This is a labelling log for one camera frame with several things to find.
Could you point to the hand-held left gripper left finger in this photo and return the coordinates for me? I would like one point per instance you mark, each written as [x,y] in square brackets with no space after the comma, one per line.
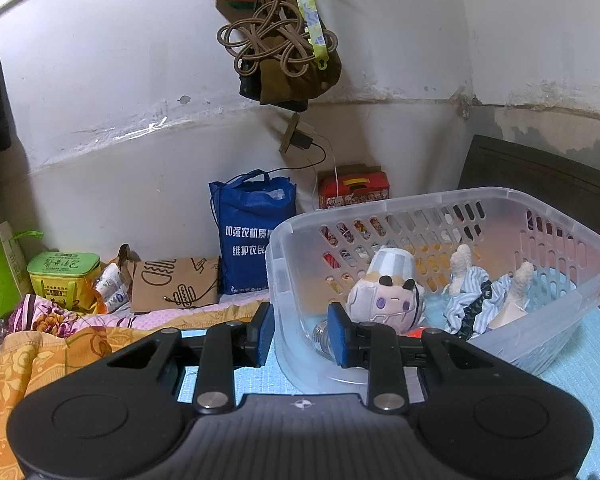
[264,335]

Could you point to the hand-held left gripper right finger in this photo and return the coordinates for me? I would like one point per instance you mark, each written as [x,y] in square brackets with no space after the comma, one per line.
[337,335]

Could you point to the clear plastic bottle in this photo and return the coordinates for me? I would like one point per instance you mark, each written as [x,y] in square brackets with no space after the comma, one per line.
[322,335]

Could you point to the grey plush toy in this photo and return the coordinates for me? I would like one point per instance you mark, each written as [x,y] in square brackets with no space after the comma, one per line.
[385,300]

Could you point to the red packet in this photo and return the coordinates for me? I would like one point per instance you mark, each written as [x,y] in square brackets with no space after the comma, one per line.
[416,331]

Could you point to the clear plastic basket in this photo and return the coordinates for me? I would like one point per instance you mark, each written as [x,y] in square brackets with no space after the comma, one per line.
[300,245]

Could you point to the cream bunny plush striped clothes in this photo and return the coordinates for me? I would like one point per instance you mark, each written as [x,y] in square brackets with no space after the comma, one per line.
[467,287]

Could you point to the blue tote bag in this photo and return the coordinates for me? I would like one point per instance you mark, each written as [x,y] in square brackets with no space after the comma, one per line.
[252,240]

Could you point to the brown paper bag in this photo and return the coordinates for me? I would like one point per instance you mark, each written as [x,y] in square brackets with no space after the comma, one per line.
[172,285]

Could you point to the red printed box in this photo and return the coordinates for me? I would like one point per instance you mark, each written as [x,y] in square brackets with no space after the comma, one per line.
[355,187]

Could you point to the small white cartons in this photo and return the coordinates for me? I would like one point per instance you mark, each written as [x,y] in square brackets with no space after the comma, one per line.
[111,287]

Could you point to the black charger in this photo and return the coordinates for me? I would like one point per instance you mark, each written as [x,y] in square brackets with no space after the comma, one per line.
[301,140]

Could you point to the green lidded box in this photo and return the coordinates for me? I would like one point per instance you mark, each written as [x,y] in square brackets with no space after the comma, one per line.
[62,275]

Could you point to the floral blanket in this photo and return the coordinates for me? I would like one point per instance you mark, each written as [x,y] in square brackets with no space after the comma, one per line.
[45,317]

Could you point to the yellow patterned blanket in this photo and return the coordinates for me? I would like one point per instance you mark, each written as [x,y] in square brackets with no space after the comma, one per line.
[40,360]

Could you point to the brown hanging bag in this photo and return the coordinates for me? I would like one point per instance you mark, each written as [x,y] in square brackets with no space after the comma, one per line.
[290,87]

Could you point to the dark wooden headboard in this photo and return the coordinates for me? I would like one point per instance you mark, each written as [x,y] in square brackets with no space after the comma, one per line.
[540,170]

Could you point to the green paper bag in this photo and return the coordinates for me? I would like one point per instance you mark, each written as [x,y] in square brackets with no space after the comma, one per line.
[2,275]

